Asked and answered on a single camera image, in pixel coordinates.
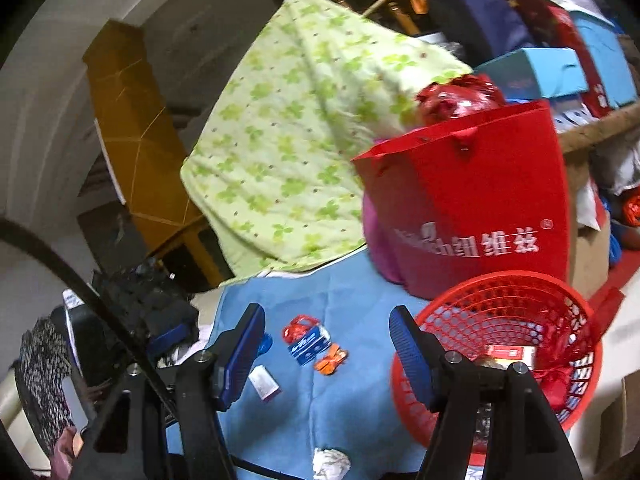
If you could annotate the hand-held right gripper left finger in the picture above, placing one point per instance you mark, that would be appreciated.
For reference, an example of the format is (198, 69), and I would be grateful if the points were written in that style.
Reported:
(244, 355)

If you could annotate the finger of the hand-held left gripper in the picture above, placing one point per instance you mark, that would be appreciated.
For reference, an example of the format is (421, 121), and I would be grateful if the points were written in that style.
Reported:
(172, 337)

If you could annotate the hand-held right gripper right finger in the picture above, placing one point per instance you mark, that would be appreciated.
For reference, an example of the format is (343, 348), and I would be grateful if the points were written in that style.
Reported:
(409, 360)

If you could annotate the small red plastic bag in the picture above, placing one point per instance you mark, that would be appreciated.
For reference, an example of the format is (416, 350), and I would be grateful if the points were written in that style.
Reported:
(294, 330)

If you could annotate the blue toothpaste box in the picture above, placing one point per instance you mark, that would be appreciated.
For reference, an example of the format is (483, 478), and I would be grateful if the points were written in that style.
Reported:
(307, 349)

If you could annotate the orange packet bundle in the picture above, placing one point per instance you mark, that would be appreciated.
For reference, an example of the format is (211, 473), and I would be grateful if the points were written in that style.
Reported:
(330, 361)

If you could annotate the red plastic basket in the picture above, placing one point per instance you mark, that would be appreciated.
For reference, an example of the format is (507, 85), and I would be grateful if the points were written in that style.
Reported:
(500, 300)

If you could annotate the person's left forearm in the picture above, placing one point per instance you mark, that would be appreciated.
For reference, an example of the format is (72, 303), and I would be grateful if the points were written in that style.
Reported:
(42, 375)

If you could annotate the person's left hand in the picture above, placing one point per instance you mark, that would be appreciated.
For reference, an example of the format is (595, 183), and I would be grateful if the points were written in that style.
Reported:
(67, 452)

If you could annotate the small white pink box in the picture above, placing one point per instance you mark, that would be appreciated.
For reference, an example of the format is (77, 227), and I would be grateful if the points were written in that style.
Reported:
(262, 382)

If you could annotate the blue cloth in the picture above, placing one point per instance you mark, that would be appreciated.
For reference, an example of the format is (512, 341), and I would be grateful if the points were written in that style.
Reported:
(350, 410)

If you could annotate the red and white box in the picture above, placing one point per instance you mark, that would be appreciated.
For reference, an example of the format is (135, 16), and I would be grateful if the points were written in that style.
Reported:
(510, 353)

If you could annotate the crumpled white tissue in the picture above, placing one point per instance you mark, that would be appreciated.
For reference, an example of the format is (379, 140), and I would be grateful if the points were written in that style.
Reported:
(330, 464)

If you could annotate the orange wooden cabinet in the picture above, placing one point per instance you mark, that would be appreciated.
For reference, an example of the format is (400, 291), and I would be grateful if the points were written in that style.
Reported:
(140, 145)

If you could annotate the red paper bag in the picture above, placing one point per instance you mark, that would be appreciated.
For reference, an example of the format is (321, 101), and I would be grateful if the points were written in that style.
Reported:
(475, 195)

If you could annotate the green floral quilt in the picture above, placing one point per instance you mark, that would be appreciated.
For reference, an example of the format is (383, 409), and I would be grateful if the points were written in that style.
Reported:
(295, 125)

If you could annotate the large red plastic bag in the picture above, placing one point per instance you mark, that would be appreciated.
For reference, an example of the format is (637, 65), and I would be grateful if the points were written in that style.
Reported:
(460, 97)

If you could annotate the orange plastic bag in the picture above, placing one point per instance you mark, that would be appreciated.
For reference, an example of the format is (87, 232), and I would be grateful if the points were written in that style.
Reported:
(632, 210)

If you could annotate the wooden bench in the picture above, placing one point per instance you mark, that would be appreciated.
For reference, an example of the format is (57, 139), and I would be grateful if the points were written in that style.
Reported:
(600, 127)

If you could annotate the light blue cardboard box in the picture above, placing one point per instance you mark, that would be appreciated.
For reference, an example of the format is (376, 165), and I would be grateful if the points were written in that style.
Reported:
(535, 72)

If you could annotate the tall red box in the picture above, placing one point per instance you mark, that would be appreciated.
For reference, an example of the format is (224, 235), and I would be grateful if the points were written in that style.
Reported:
(585, 65)

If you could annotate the navy blue bag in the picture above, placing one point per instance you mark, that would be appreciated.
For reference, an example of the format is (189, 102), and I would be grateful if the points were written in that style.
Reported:
(475, 5)

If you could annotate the blue plastic bin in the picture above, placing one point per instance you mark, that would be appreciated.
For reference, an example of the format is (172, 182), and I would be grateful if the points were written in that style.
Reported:
(607, 55)

